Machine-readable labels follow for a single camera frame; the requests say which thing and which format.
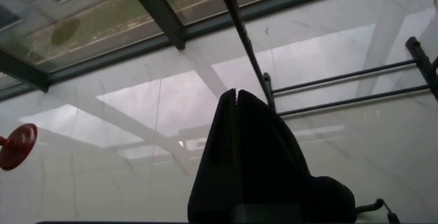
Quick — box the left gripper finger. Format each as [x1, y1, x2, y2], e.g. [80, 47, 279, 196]
[187, 88, 245, 222]

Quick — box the black garment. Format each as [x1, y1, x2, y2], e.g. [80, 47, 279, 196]
[237, 89, 400, 222]

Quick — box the black clothes rack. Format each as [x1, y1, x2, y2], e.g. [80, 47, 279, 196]
[220, 0, 438, 117]

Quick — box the window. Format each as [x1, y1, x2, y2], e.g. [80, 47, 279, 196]
[0, 0, 387, 102]

